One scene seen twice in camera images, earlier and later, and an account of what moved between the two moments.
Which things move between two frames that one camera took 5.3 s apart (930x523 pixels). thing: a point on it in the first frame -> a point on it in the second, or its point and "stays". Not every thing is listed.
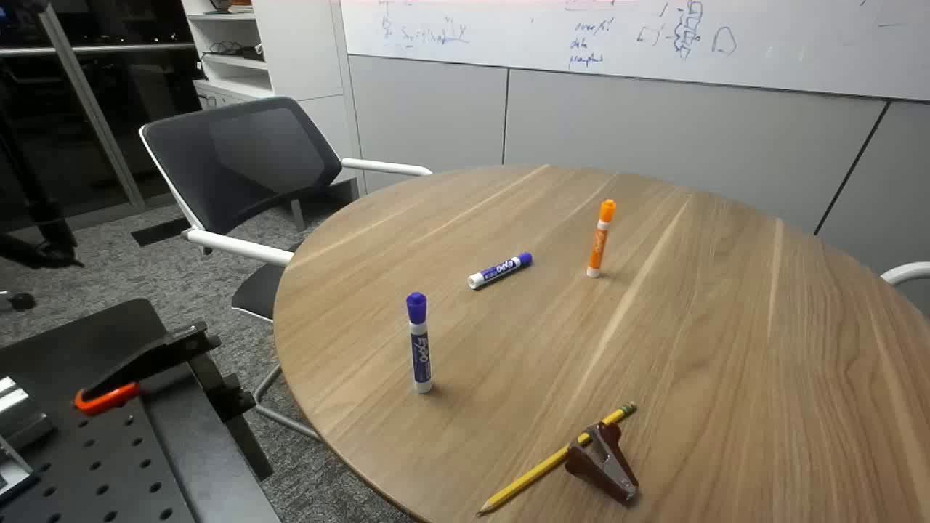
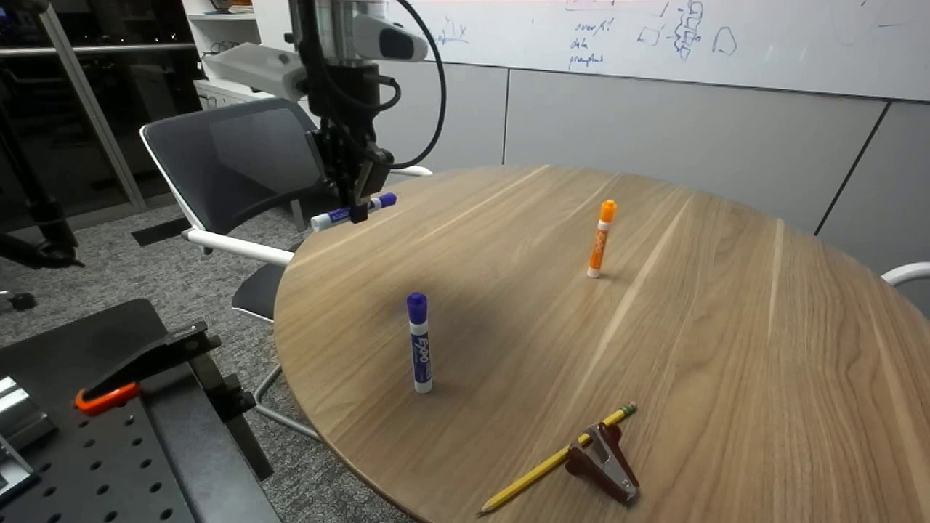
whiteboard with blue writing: [827, 48] stays
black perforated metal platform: [165, 455] stays
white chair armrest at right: [894, 273] stays
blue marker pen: [498, 272] -> [346, 212]
